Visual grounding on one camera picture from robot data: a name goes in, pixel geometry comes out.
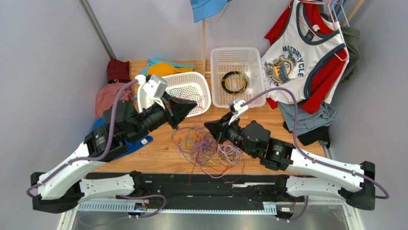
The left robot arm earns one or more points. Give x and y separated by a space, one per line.
67 185

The maroon cloth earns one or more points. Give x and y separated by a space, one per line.
118 71

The rounded white plastic basket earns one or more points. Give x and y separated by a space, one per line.
189 85

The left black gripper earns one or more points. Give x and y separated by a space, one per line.
176 109

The pink clothes hanger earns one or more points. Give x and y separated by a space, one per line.
308 31

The orange cloth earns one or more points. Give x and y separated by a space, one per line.
164 69

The aluminium slotted rail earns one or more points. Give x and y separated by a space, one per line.
135 206

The teal cloth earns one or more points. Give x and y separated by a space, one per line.
153 61

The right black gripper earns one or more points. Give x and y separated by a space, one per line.
227 130

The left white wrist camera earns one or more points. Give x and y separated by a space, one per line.
153 87

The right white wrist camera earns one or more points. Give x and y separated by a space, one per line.
238 107

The grey denim garment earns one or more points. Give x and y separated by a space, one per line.
324 116

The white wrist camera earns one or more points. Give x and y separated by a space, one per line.
153 87
238 107

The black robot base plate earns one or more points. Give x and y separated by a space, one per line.
246 192

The red shirt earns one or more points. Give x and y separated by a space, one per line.
322 86

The rectangular white plastic basket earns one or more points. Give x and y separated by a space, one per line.
235 72

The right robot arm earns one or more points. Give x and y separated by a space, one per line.
351 183

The dark green garment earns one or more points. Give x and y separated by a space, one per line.
351 37

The blue cloth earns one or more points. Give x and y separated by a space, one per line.
131 147

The pink cloth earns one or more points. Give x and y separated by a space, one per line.
106 96

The black garment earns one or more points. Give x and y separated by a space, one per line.
320 134

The metal corner rail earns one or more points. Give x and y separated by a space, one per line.
90 14

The wooden rack pole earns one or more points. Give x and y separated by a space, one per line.
350 12

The white motorcycle tank top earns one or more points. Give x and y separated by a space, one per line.
296 63

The light blue bucket hat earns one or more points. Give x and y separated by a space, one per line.
203 9

